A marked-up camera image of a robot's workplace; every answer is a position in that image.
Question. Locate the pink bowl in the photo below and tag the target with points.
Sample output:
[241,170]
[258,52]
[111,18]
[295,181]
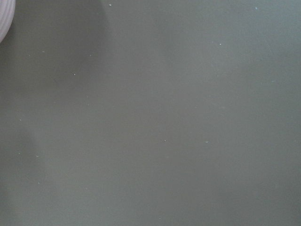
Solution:
[7,11]

